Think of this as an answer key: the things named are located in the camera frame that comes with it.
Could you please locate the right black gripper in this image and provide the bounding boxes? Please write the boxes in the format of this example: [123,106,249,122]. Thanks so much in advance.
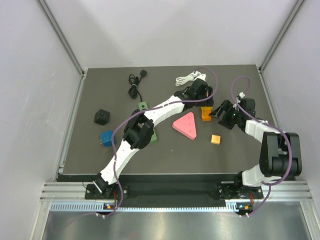
[208,99,243,130]

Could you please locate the orange yellow cube socket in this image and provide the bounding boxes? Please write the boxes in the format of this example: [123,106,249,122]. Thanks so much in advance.
[201,106,213,122]

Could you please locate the yellow plug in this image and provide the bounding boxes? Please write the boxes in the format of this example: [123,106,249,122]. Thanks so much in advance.
[210,134,221,145]

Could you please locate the pink triangular socket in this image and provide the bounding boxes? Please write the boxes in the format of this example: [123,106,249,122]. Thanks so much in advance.
[172,112,197,140]

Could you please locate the green power strip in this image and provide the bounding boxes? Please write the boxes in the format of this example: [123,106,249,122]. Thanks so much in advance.
[138,101,157,143]

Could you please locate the blue cube plug adapter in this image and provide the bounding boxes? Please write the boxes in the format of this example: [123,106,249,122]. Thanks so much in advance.
[99,130,117,148]

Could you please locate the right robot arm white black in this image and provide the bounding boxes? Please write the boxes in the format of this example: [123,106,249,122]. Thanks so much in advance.
[209,98,302,199]

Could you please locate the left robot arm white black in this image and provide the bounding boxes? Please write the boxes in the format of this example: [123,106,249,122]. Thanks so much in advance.
[93,78,216,199]

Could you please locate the black cube plug adapter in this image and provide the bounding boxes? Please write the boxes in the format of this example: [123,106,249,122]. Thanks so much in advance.
[94,109,110,126]

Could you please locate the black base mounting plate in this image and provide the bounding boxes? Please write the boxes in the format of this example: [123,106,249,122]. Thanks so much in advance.
[84,181,262,201]

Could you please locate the white power cable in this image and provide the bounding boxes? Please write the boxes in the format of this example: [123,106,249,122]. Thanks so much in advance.
[175,70,207,87]

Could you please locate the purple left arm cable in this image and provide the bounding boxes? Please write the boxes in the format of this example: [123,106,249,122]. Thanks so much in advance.
[111,66,219,221]

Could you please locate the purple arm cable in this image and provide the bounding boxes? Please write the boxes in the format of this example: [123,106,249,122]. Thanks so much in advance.
[230,76,294,218]
[111,66,219,221]

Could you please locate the black power strip cable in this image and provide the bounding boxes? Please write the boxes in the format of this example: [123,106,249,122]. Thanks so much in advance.
[127,69,148,101]

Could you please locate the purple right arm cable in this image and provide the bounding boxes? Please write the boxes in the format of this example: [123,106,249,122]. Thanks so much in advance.
[230,76,294,218]

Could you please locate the aluminium frame rail front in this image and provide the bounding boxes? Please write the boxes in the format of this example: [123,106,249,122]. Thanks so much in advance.
[40,181,313,202]

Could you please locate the aluminium frame post right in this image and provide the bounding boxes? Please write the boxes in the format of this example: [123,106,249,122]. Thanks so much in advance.
[258,0,306,74]

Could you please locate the aluminium frame post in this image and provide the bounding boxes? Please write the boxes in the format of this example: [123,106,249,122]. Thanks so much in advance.
[258,0,306,74]
[37,0,87,78]

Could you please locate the aluminium frame post left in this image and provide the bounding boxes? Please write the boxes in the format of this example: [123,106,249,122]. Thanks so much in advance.
[37,0,87,78]

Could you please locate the grey slotted cable duct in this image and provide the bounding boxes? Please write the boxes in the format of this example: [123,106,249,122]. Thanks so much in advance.
[50,201,251,213]

